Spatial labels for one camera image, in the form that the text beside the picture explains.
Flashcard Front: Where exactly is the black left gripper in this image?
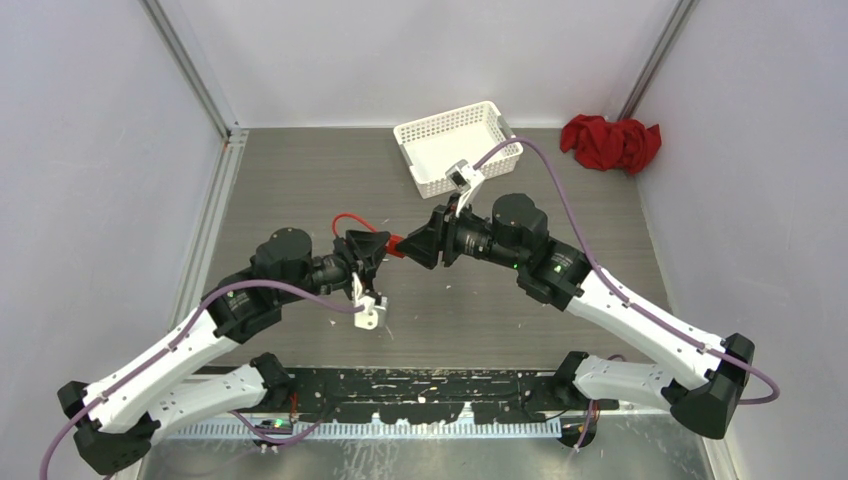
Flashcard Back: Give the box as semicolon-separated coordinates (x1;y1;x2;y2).
277;232;391;306

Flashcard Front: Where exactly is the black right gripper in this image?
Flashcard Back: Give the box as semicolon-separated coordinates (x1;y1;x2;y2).
395;193;526;272

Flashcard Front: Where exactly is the red cable padlock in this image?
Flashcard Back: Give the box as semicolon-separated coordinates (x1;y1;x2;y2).
331;212;405;258

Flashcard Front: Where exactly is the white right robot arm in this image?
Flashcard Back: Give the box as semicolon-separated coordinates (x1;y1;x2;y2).
394;193;755;439

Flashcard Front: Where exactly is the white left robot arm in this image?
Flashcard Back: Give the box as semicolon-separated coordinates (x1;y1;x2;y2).
57;228;399;476

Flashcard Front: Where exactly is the white perforated plastic basket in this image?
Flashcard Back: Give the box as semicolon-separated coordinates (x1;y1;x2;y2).
393;101;515;199

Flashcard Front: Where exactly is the crumpled red cloth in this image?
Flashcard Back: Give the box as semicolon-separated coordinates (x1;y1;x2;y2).
560;114;662;176

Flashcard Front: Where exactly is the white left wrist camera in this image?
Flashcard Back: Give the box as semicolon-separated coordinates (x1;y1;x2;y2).
351;273;389;330

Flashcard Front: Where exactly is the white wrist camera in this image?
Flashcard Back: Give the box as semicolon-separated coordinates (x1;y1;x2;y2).
351;273;389;330
446;160;486;215

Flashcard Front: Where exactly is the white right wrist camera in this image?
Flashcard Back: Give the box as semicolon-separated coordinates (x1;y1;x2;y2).
446;160;486;215

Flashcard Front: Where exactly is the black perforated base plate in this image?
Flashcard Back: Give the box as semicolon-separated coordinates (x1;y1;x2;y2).
235;367;588;425

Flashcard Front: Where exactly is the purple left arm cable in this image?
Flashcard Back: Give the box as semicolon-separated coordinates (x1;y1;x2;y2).
38;278;369;480

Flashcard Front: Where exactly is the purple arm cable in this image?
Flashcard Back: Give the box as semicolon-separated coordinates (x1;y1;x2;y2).
38;278;369;480
473;137;781;406

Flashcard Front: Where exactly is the aluminium slotted rail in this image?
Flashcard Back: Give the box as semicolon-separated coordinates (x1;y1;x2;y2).
168;417;562;441

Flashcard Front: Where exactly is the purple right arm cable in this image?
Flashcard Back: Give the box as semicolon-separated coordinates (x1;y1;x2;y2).
473;137;781;406

